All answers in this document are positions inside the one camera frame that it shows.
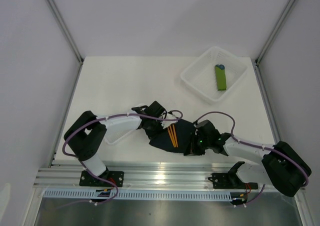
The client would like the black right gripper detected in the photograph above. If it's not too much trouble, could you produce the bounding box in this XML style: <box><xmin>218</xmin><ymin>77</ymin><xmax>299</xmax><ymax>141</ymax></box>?
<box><xmin>183</xmin><ymin>132</ymin><xmax>211</xmax><ymax>156</ymax></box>

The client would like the orange plastic fork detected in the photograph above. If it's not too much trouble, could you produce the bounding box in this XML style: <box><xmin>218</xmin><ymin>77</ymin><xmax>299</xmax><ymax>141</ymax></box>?
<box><xmin>167</xmin><ymin>126</ymin><xmax>176</xmax><ymax>148</ymax></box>

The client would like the orange plastic knife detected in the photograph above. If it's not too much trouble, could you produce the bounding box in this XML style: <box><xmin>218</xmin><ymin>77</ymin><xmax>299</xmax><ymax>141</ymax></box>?
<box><xmin>168</xmin><ymin>124</ymin><xmax>178</xmax><ymax>148</ymax></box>

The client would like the dark navy paper napkin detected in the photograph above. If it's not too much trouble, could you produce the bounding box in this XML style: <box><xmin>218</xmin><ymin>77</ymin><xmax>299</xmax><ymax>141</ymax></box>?
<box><xmin>145</xmin><ymin>119</ymin><xmax>196</xmax><ymax>156</ymax></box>

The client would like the orange plastic spoon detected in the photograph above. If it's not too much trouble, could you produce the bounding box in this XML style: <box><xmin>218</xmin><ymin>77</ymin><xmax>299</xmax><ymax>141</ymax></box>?
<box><xmin>172</xmin><ymin>124</ymin><xmax>179</xmax><ymax>148</ymax></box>

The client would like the white narrow cutlery tray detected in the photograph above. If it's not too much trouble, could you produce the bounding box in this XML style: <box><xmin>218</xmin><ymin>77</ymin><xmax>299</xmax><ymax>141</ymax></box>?
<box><xmin>102</xmin><ymin>109</ymin><xmax>142</xmax><ymax>145</ymax></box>

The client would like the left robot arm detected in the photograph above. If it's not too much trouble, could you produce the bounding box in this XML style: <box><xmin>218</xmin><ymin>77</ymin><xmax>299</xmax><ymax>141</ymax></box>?
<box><xmin>62</xmin><ymin>101</ymin><xmax>169</xmax><ymax>186</ymax></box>

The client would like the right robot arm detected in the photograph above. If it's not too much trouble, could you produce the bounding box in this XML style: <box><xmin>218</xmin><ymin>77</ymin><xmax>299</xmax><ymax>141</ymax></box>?
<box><xmin>191</xmin><ymin>120</ymin><xmax>312</xmax><ymax>197</ymax></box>

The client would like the green rolled napkin bundle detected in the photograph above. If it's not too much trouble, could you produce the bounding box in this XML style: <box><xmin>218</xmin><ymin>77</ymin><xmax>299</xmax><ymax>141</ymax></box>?
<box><xmin>214</xmin><ymin>64</ymin><xmax>227</xmax><ymax>91</ymax></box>

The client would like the large white basket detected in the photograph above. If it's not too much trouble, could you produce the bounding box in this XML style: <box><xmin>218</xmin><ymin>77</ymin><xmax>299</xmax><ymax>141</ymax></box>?
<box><xmin>180</xmin><ymin>46</ymin><xmax>248</xmax><ymax>104</ymax></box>

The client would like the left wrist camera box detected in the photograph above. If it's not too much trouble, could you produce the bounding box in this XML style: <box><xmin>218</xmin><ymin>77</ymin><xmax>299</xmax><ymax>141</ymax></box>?
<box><xmin>165</xmin><ymin>112</ymin><xmax>179</xmax><ymax>124</ymax></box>

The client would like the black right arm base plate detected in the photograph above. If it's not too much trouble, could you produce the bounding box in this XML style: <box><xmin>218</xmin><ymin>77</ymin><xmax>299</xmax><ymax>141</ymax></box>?
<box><xmin>208</xmin><ymin>173</ymin><xmax>258</xmax><ymax>190</ymax></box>

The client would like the aluminium frame rail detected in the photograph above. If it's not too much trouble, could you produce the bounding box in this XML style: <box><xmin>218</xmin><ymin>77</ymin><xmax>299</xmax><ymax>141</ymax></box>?
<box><xmin>33</xmin><ymin>159</ymin><xmax>232</xmax><ymax>191</ymax></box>

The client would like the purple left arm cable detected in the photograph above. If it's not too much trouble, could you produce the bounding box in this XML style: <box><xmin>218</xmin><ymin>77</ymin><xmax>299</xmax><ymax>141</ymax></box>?
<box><xmin>57</xmin><ymin>109</ymin><xmax>183</xmax><ymax>209</ymax></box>

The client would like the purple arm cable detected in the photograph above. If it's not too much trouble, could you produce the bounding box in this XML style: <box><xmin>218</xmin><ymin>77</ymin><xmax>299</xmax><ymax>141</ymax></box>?
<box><xmin>57</xmin><ymin>109</ymin><xmax>183</xmax><ymax>209</ymax></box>
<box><xmin>193</xmin><ymin>110</ymin><xmax>310</xmax><ymax>207</ymax></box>

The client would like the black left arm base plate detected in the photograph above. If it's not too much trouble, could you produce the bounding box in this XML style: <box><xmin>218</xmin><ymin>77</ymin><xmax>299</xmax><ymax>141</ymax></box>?
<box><xmin>79</xmin><ymin>170</ymin><xmax>125</xmax><ymax>188</ymax></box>

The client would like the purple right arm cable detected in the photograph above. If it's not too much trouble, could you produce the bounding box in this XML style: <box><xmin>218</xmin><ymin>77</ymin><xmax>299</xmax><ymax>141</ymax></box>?
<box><xmin>193</xmin><ymin>110</ymin><xmax>310</xmax><ymax>207</ymax></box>

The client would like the white slotted cable duct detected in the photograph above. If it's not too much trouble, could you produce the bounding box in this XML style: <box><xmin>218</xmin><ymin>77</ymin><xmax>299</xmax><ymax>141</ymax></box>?
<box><xmin>43</xmin><ymin>188</ymin><xmax>232</xmax><ymax>202</ymax></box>

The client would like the right corner frame post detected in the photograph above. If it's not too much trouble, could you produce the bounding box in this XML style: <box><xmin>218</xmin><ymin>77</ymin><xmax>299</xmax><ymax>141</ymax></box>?
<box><xmin>255</xmin><ymin>0</ymin><xmax>299</xmax><ymax>66</ymax></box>

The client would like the corner frame post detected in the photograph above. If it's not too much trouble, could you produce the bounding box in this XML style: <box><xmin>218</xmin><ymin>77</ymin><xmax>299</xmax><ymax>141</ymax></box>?
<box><xmin>44</xmin><ymin>0</ymin><xmax>84</xmax><ymax>64</ymax></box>
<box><xmin>255</xmin><ymin>0</ymin><xmax>299</xmax><ymax>66</ymax></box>

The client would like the left corner frame post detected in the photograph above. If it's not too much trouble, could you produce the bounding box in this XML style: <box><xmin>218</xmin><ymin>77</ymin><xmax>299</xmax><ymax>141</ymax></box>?
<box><xmin>44</xmin><ymin>0</ymin><xmax>84</xmax><ymax>64</ymax></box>

